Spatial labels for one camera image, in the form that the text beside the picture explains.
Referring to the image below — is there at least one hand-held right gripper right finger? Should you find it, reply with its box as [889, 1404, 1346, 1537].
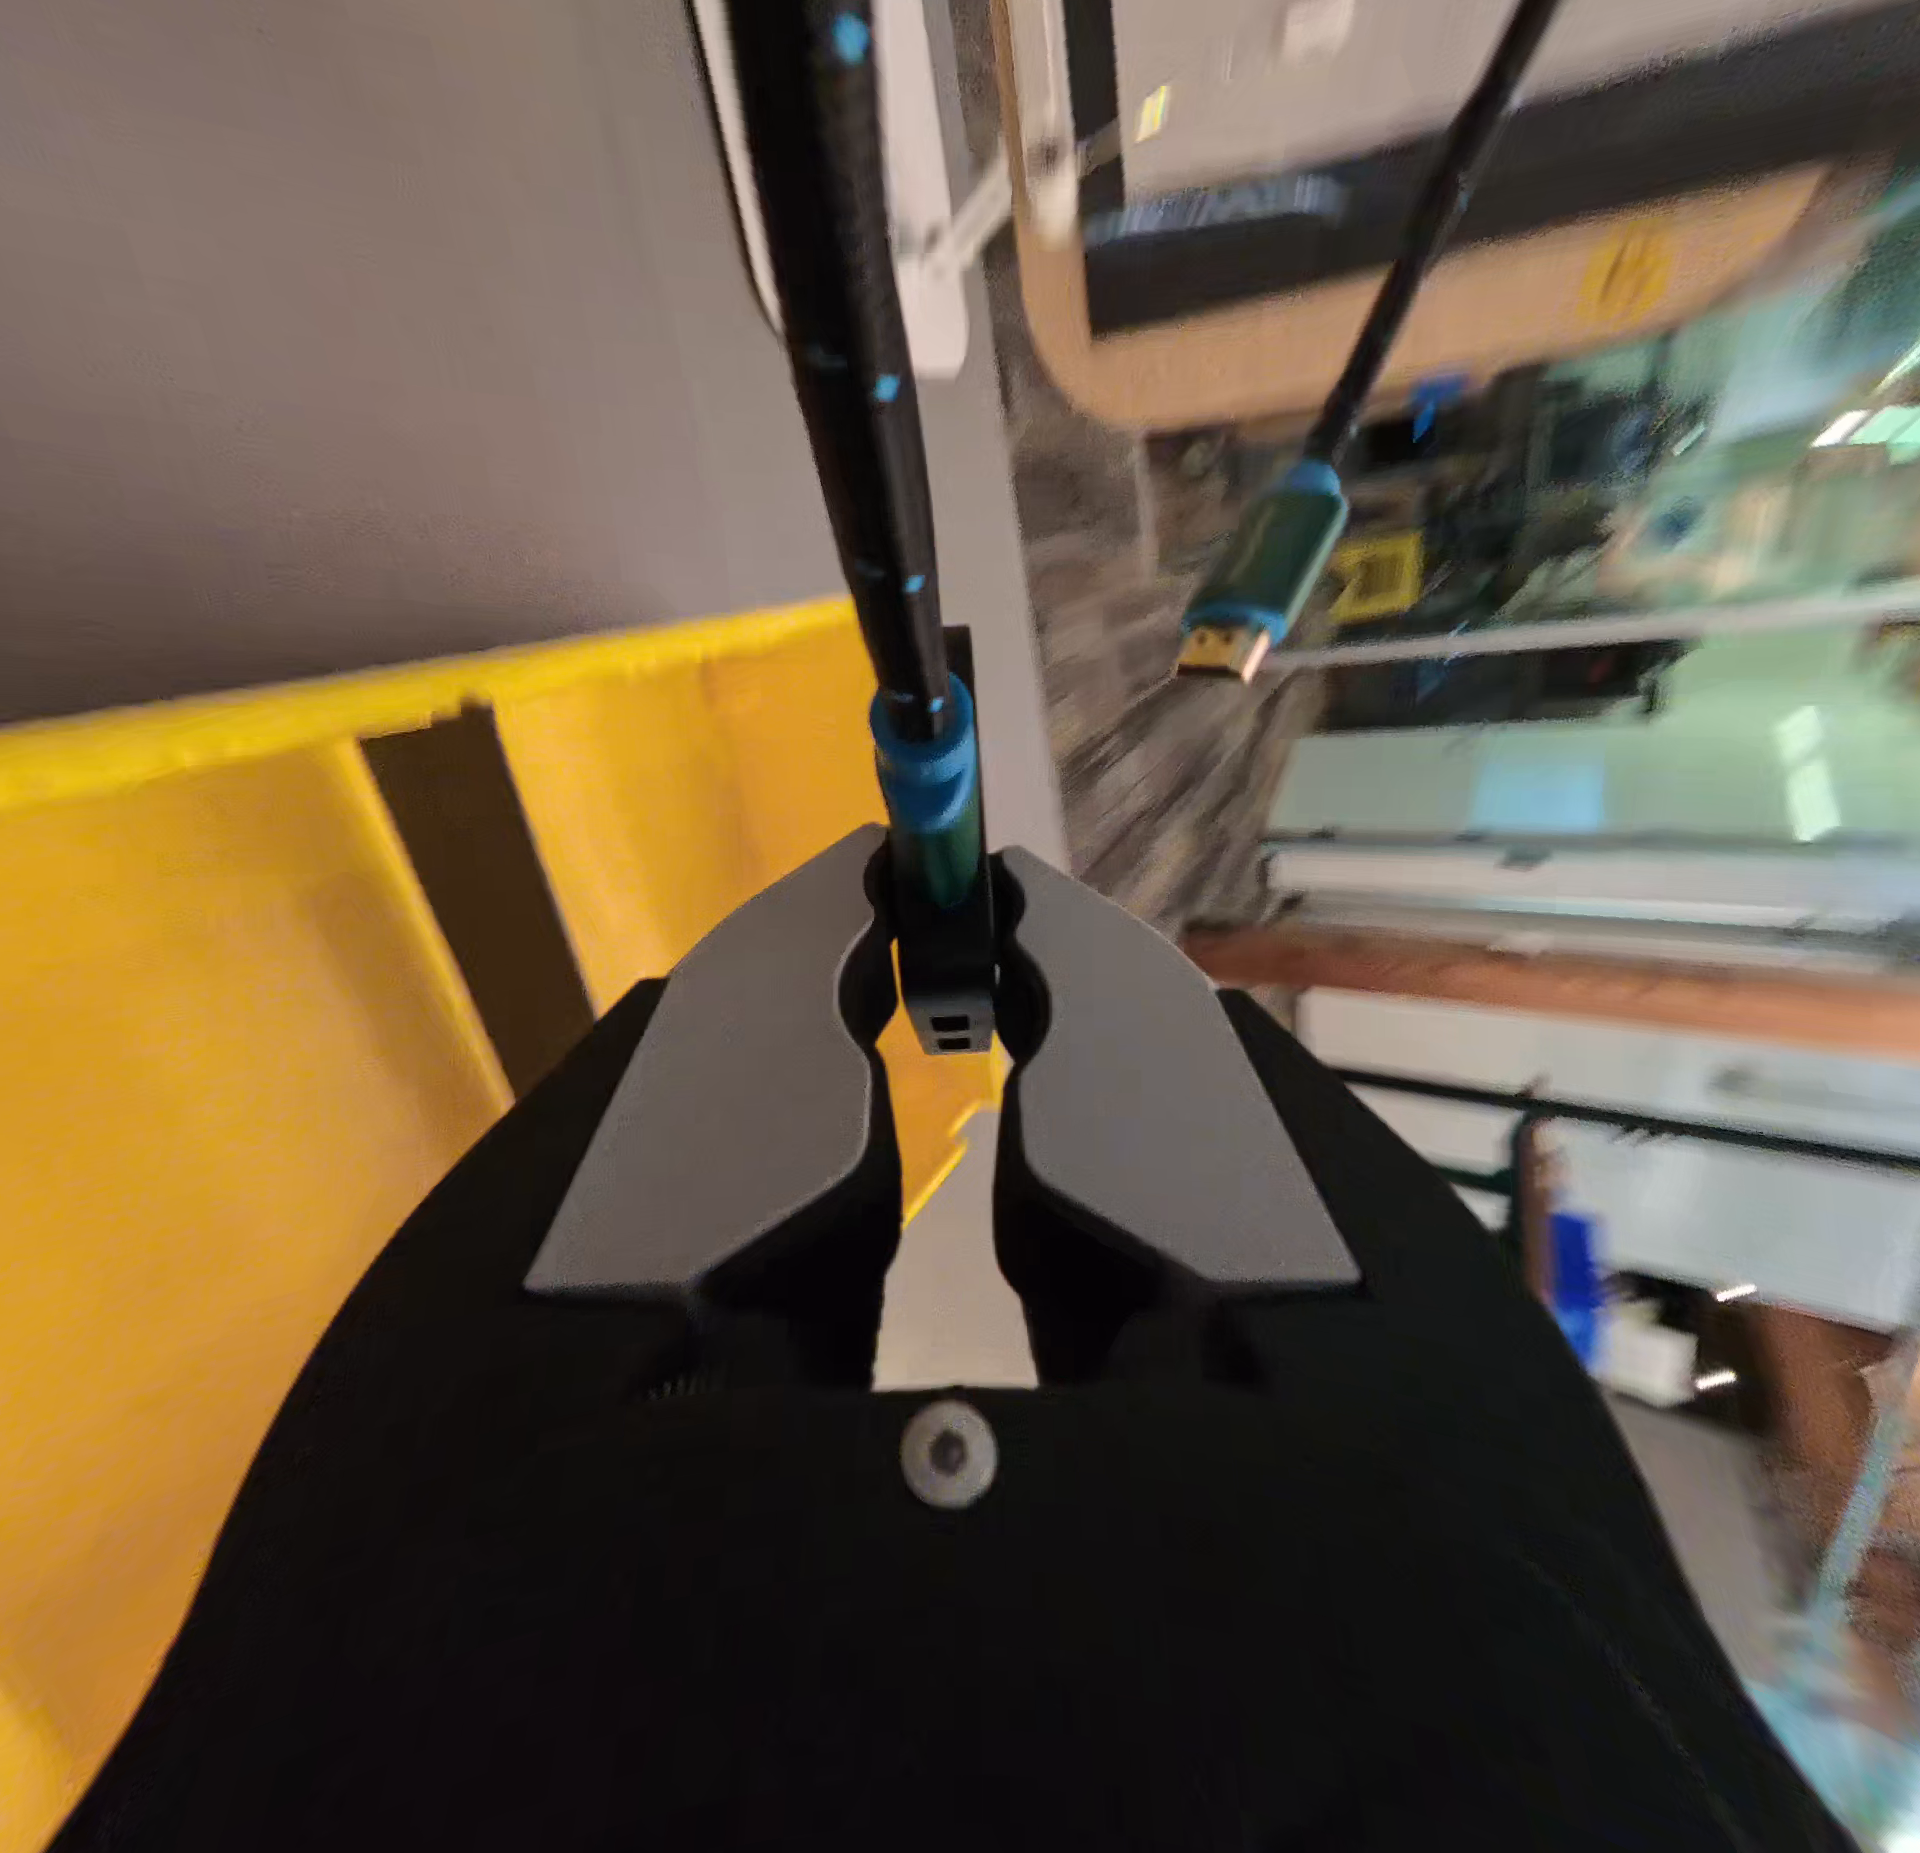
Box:
[990, 842, 1365, 1387]

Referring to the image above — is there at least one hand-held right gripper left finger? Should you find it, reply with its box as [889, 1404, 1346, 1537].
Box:
[523, 824, 905, 1389]

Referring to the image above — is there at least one black hdmi adapter hub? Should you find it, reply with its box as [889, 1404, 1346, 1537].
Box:
[894, 621, 1001, 1061]

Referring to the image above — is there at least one yellow plastic bin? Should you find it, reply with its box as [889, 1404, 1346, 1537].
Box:
[0, 594, 1011, 1853]

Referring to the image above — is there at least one braided black hdmi cable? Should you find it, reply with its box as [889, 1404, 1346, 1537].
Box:
[718, 0, 1600, 917]

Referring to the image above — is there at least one black bin divider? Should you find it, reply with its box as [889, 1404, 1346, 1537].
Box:
[357, 702, 598, 1103]

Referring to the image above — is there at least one wooden beam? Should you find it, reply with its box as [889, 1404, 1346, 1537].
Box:
[1185, 916, 1920, 1061]

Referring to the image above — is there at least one blue plastic bin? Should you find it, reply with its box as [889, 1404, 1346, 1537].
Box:
[1545, 1209, 1607, 1360]

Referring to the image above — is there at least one black pole stand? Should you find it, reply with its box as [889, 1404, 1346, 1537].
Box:
[1334, 1066, 1920, 1171]

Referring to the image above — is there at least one white carton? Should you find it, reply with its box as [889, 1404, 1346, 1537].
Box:
[1597, 1291, 1696, 1404]

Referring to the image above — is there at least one small yellow box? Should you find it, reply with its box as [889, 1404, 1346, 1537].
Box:
[1326, 529, 1428, 629]

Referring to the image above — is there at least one rounded wooden panel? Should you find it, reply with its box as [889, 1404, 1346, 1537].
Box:
[990, 0, 1870, 436]

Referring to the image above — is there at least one white display stand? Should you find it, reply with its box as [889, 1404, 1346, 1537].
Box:
[667, 0, 1081, 381]

